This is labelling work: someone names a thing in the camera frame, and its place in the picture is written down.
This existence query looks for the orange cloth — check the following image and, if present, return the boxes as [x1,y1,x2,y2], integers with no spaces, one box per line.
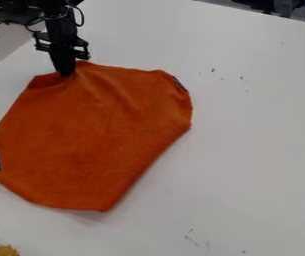
[0,59,195,213]

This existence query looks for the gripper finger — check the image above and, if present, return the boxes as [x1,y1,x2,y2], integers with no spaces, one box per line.
[49,52,78,78]

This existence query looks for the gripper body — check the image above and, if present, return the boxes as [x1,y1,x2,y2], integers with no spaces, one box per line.
[31,14,92,62]

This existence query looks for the yellow toy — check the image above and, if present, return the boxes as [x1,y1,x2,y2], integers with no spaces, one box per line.
[0,245,22,256]

